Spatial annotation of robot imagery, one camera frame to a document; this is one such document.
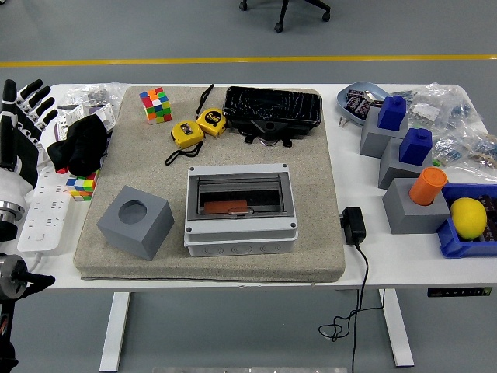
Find blue-grey dish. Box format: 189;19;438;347
336;81;391;126

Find grey block holder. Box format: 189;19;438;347
360;105;409;159
378;136;434;190
382;177;451;235

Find white power strip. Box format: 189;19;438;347
17;166;73;253

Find blue plastic bin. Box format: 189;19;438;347
436;183;497;259

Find yellow tape measure black label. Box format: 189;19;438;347
195;83;228;138

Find dark packets in bin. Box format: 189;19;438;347
479;193;497;242

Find yellow lemon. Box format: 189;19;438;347
449;197;488;240

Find large colourful puzzle cube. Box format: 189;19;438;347
139;86;173;126

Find black adapter cord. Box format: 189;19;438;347
318;242;385;373

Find orange cylinder battery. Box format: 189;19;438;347
203;200;249;215
408;166;449;206

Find black power adapter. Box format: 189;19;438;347
339;206;367;246

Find grey electrical box with lid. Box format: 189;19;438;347
182;162;300;257

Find black cloth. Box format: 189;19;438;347
46;114;109;178

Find black table control panel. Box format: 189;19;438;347
427;286;492;298

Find white switch packaging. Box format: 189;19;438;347
54;103;117;141

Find yellow tape measure small window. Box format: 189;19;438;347
165;120;206;167

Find white table leg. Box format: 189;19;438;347
99;291;131;372
378;289;415;368

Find clear bag of screws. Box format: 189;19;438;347
48;81;127;129

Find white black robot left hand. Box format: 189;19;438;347
0;78;59;207

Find grey block with round hole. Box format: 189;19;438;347
96;185;175;261

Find blue block with knob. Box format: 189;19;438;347
398;127;433;165
377;95;408;131

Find black office chair base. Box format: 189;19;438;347
238;0;332;33

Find black plastic tray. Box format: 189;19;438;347
223;85;324;139

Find small colourful puzzle cube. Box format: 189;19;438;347
64;169;100;202

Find beige padded mat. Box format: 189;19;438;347
73;85;346;283

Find clear bag of components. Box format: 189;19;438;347
433;131;497;180
391;82;482;131

